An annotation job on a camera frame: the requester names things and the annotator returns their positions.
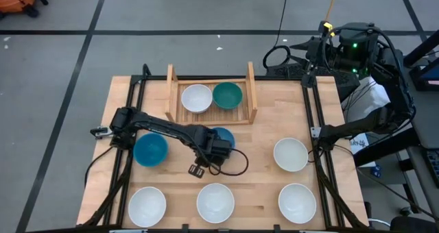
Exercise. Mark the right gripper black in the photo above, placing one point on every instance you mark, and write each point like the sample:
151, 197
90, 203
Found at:
317, 49

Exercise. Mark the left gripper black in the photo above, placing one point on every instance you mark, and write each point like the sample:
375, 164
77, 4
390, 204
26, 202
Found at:
219, 152

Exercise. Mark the small grey-blue bowl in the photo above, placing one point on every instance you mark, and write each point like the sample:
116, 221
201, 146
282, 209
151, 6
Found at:
225, 134

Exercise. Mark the white ceramic bowl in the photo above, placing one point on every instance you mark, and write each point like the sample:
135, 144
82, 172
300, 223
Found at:
147, 206
215, 203
291, 154
297, 203
196, 98

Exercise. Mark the large teal bowl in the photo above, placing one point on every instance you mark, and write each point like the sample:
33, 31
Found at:
151, 149

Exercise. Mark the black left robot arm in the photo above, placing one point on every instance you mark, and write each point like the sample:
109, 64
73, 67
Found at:
164, 126

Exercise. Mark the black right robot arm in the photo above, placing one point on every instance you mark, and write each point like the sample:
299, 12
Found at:
346, 60

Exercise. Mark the wooden slatted shelf rack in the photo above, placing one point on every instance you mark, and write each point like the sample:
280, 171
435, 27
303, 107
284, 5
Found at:
209, 122

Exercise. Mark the dark green bowl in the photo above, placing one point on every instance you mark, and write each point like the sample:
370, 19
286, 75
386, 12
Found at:
227, 95

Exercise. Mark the white plastic bag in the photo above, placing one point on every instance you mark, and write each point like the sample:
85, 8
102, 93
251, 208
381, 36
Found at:
368, 96

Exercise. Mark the white paper note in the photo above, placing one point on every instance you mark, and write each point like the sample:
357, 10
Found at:
360, 145

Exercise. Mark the small blue object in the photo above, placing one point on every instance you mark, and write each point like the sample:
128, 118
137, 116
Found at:
376, 171

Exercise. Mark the grey desk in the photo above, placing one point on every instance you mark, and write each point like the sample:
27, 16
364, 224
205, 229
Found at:
427, 123

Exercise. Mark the black keyboard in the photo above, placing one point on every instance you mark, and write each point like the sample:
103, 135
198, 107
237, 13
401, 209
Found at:
433, 168

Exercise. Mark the black office chair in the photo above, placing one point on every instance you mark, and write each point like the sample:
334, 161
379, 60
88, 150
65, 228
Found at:
411, 226

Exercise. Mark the silver aluminium bracket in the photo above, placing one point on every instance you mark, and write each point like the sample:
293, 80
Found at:
315, 132
101, 132

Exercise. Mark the black metal table frame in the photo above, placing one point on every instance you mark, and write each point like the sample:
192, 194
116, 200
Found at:
154, 77

